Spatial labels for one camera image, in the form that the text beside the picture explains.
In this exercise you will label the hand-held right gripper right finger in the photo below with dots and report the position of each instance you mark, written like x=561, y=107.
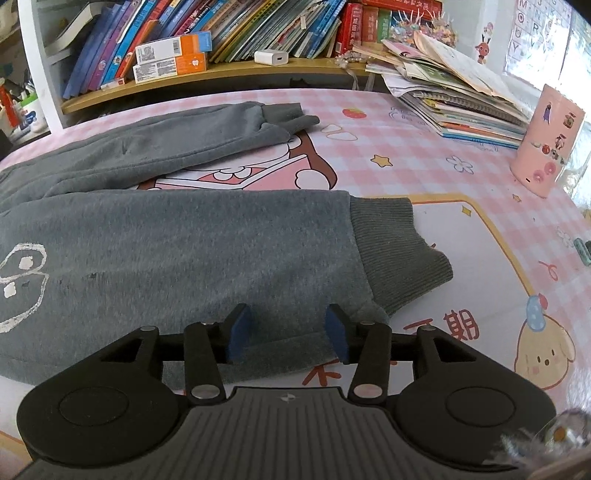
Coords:
x=339, y=336

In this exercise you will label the alphabet wall poster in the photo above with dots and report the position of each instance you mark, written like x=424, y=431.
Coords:
x=535, y=32

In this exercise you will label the pink sticker-covered pen cup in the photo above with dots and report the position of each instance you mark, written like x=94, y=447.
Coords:
x=545, y=147

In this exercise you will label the white cup with pens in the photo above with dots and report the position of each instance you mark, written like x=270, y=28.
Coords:
x=33, y=115

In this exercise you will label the clear glass jar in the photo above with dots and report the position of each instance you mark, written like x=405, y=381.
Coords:
x=577, y=175

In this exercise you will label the pile of notebooks and booklets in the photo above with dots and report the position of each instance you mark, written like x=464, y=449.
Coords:
x=461, y=106

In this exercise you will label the wooden shelf board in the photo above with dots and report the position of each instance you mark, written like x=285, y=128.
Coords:
x=207, y=76

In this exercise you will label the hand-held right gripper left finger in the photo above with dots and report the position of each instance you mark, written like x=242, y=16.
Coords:
x=239, y=334

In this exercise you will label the row of colourful books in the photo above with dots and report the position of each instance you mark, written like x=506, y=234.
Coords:
x=258, y=27

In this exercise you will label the glittery clear ornament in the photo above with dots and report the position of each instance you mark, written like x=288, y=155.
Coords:
x=554, y=434

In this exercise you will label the reindeer wall sticker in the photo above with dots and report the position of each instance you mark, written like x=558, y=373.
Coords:
x=483, y=46

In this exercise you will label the red boxed book set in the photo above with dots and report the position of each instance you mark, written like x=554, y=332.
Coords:
x=355, y=25

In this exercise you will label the colourful paper decoration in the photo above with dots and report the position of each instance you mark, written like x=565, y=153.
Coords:
x=425, y=30

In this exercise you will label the grey sweatshirt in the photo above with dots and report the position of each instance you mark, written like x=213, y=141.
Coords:
x=184, y=240

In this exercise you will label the small green eraser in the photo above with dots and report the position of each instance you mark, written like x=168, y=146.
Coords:
x=582, y=251

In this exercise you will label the orange and white box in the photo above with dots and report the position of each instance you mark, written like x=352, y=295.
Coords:
x=168, y=68
x=171, y=46

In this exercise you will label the pink cartoon table mat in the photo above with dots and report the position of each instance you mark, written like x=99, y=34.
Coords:
x=461, y=240

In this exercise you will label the white charger plug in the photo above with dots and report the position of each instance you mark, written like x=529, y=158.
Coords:
x=271, y=57

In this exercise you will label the small red and white box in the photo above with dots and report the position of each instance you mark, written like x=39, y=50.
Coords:
x=112, y=84

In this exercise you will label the white shelf frame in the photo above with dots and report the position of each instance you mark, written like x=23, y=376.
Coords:
x=41, y=83

